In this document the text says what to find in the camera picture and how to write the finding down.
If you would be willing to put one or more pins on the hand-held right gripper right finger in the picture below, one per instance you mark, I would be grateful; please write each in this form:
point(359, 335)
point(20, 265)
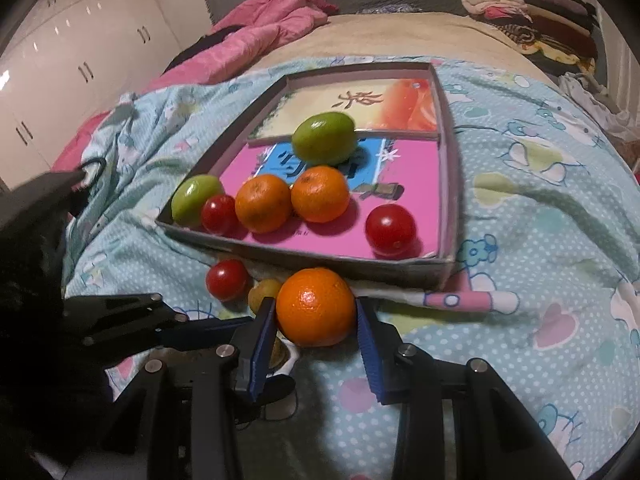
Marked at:
point(370, 355)

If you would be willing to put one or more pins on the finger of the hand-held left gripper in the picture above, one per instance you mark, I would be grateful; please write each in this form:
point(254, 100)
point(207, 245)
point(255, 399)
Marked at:
point(277, 387)
point(210, 332)

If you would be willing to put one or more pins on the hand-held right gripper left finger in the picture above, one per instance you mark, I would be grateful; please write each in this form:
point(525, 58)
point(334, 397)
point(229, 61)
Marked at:
point(262, 345)

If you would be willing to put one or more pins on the small brownish-green jujube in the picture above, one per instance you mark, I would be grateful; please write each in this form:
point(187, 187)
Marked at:
point(262, 292)
point(280, 355)

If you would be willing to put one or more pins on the red cherry tomato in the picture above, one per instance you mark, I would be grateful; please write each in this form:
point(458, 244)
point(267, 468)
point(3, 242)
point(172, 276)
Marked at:
point(227, 279)
point(218, 214)
point(390, 229)

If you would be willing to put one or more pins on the orange tangerine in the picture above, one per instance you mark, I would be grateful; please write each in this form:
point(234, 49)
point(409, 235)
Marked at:
point(262, 203)
point(315, 306)
point(320, 194)

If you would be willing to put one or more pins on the shallow grey cardboard box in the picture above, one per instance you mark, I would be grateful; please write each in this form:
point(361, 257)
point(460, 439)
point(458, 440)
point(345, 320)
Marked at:
point(400, 270)

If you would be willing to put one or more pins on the large green jujube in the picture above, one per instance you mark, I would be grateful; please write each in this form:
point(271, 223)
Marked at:
point(324, 137)
point(196, 200)

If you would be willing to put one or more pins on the pink and white pen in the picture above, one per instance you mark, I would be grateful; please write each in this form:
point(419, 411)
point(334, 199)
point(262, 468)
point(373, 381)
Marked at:
point(475, 300)

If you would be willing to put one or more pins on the light blue printed blanket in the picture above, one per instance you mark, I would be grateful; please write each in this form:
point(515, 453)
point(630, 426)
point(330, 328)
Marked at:
point(525, 210)

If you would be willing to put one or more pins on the glossy white wardrobe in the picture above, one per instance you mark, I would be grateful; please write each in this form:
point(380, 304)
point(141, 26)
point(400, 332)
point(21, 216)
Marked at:
point(75, 35)

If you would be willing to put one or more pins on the black cloth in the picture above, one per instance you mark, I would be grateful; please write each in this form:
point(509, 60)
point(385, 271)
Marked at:
point(200, 45)

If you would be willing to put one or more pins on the pink quilt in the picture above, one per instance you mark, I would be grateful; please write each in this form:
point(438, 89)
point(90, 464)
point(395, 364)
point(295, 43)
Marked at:
point(260, 25)

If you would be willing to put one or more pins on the beige fleece blanket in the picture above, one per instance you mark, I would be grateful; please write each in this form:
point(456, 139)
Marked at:
point(425, 35)

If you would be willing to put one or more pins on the white plastic bag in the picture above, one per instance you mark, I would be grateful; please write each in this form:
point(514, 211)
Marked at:
point(600, 102)

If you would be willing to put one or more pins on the blue patterned pillow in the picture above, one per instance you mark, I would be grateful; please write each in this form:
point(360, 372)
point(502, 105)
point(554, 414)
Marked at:
point(390, 8)

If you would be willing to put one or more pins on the magenta cloth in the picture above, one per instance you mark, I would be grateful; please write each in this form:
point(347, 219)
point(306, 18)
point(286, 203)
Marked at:
point(320, 2)

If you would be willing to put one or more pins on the stack of folded clothes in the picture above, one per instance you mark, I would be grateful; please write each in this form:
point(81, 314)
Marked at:
point(530, 15)

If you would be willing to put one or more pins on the cream satin curtain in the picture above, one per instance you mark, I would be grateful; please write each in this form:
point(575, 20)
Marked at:
point(620, 65)

